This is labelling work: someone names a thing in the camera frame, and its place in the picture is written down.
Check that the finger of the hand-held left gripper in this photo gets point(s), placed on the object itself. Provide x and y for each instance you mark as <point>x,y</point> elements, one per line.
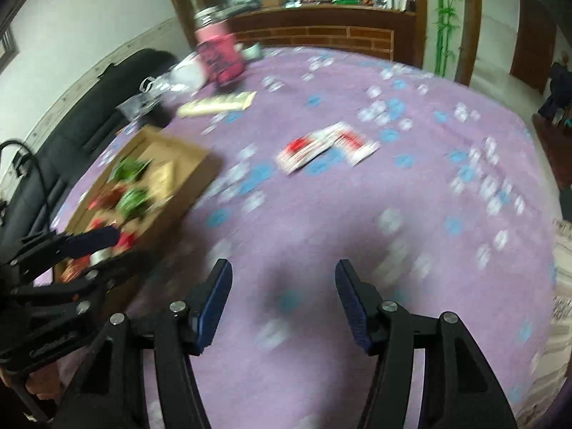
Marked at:
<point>111,272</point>
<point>94,239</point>

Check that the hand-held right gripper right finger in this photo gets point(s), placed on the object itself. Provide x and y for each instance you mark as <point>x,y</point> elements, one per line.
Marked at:
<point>353,308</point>

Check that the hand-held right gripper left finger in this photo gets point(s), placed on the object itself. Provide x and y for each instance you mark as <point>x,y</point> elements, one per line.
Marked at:
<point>215,304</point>

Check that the shallow cardboard box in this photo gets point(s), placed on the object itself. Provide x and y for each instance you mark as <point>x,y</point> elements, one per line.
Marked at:
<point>192,165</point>

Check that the purple floral tablecloth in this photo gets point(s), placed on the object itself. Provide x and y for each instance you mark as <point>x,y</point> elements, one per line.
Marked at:
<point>335,214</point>

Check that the black chair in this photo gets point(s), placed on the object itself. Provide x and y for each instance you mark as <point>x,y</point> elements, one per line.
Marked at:
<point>89,116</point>

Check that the white and red snack packet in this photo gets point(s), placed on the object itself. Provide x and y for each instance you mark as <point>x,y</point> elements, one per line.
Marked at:
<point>353,140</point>
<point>299,154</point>

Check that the long cream packet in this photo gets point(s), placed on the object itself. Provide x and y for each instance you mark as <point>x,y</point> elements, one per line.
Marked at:
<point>214,105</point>

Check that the striped seat cushion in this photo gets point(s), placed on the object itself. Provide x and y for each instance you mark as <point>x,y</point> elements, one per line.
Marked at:
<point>558,321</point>

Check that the glass jar in pink sleeve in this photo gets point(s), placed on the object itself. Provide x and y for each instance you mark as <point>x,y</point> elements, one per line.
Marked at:
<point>219,53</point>

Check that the pale green small cup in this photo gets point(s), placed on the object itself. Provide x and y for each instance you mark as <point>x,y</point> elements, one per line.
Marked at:
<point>251,52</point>

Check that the brown wooden counter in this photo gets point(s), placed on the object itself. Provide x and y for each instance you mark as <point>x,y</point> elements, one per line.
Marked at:
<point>313,31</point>

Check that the brown wooden door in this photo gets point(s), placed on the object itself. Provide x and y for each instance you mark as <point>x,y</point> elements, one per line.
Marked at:
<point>531,40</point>

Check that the dark wall frame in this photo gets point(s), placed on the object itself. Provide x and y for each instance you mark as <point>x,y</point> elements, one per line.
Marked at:
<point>6,44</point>

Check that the green bamboo wall sticker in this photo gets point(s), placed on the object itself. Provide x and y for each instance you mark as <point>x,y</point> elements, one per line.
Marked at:
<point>447,18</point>

